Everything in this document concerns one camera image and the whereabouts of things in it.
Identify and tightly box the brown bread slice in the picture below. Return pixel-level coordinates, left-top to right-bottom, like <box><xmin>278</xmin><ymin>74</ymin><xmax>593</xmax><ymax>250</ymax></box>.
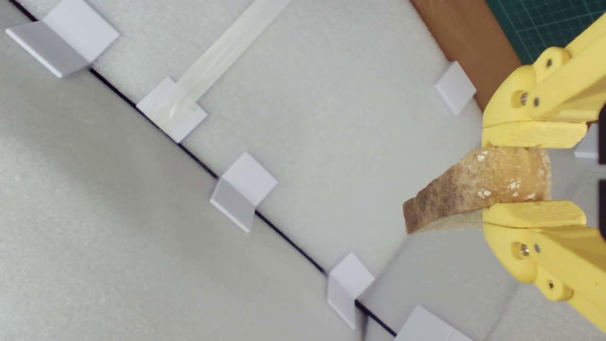
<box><xmin>402</xmin><ymin>146</ymin><xmax>553</xmax><ymax>235</ymax></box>

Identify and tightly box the green cutting mat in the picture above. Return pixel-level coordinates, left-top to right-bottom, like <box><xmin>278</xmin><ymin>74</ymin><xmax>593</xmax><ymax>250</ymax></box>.
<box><xmin>485</xmin><ymin>0</ymin><xmax>606</xmax><ymax>66</ymax></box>

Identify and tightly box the clear tape strip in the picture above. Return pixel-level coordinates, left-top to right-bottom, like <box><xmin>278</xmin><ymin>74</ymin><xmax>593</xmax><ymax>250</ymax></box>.
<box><xmin>166</xmin><ymin>0</ymin><xmax>292</xmax><ymax>121</ymax></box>

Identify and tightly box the white wall clip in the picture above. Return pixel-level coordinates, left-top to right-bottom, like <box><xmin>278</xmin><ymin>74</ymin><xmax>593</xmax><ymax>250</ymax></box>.
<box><xmin>210</xmin><ymin>152</ymin><xmax>278</xmax><ymax>233</ymax></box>
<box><xmin>395</xmin><ymin>305</ymin><xmax>474</xmax><ymax>341</ymax></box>
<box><xmin>6</xmin><ymin>0</ymin><xmax>120</xmax><ymax>79</ymax></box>
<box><xmin>574</xmin><ymin>123</ymin><xmax>599</xmax><ymax>159</ymax></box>
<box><xmin>136</xmin><ymin>77</ymin><xmax>208</xmax><ymax>144</ymax></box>
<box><xmin>434</xmin><ymin>61</ymin><xmax>477</xmax><ymax>116</ymax></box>
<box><xmin>326</xmin><ymin>252</ymin><xmax>375</xmax><ymax>331</ymax></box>

